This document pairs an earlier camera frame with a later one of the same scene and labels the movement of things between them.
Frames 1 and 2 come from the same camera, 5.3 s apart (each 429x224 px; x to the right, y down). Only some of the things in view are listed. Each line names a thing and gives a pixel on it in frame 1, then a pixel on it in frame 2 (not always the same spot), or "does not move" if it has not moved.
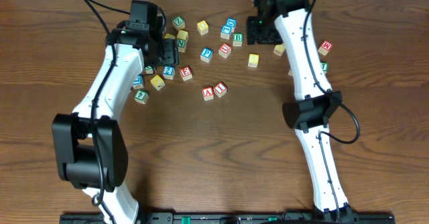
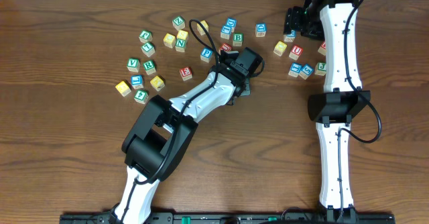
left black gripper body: [163, 53] to [246, 84]
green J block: [324, 66] does not move
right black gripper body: [263, 31] to [308, 23]
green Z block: [178, 23] does not move
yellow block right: [279, 49] does not move
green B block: [237, 40] does not move
